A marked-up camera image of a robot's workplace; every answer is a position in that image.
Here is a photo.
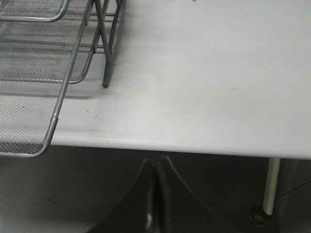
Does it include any silver mesh tray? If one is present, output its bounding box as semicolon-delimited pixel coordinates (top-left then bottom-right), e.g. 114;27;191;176
0;9;122;85
0;0;97;157
0;0;69;22

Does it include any white table leg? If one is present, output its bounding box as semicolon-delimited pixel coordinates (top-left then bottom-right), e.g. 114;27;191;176
262;158;281;216

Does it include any silver mesh top tray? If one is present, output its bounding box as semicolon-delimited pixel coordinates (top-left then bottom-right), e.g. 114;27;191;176
0;0;69;22

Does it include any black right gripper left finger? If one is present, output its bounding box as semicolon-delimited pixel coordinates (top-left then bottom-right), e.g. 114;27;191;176
89;159;155;233

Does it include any silver mesh bottom tray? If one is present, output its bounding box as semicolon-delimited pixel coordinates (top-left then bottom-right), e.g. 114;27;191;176
0;9;122;85

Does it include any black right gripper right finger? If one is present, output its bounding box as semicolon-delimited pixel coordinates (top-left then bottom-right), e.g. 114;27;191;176
155;156;238;233

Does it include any grey metal rack frame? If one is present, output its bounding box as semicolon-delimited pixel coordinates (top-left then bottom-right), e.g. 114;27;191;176
89;0;124;88

